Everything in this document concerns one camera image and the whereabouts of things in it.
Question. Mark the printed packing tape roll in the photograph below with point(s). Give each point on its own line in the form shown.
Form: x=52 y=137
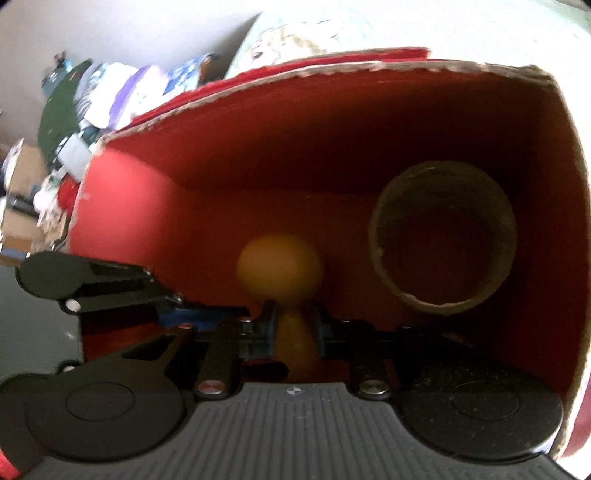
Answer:
x=443 y=177

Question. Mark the red plush toy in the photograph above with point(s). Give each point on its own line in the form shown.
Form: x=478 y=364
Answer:
x=69 y=191

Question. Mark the brown dried gourd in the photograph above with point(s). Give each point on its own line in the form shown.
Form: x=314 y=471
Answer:
x=279 y=267

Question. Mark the brown cardboard carton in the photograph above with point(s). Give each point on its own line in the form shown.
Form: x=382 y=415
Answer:
x=25 y=168

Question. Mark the red cardboard box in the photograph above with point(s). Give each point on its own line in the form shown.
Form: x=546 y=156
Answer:
x=323 y=161

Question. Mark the purple white plastic packet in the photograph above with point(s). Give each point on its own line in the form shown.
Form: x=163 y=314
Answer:
x=124 y=94

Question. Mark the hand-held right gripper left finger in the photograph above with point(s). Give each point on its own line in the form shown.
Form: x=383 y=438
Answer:
x=271 y=332

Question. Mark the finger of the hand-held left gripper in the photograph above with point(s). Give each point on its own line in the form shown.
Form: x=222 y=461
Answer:
x=198 y=317

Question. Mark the white square card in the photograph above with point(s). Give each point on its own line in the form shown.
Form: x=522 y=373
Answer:
x=74 y=154

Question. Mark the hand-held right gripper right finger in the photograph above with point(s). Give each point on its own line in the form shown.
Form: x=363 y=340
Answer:
x=319 y=334

